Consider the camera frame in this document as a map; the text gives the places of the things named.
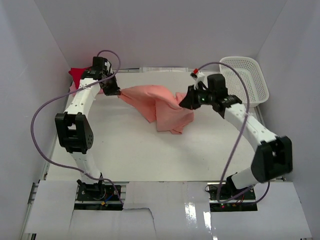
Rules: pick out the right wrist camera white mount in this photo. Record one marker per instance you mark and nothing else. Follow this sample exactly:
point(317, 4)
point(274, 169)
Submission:
point(198, 77)

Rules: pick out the folded red t shirt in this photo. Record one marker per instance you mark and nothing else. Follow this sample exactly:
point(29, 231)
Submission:
point(76, 74)

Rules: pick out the white paper sheet at back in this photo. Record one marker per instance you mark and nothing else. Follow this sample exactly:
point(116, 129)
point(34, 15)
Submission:
point(163, 69)

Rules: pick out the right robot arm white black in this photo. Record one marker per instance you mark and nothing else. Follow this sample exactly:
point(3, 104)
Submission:
point(273, 155)

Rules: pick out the folded light pink t shirt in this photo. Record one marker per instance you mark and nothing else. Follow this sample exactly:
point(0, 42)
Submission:
point(73, 87)

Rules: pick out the salmon pink t shirt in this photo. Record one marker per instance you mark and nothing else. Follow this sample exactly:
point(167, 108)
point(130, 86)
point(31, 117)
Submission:
point(157, 104)

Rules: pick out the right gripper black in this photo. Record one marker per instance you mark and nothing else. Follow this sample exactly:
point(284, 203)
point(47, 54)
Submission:
point(189, 101)

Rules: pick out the white perforated plastic basket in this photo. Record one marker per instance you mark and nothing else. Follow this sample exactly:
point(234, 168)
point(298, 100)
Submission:
point(250, 72)

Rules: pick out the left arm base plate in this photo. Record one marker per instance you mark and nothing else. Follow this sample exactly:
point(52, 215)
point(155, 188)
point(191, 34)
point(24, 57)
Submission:
point(98, 197)

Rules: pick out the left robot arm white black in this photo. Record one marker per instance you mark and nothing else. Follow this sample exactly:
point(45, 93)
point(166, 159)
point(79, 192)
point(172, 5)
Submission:
point(73, 128)

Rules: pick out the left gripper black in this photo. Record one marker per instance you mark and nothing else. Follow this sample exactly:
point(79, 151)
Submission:
point(114, 91)

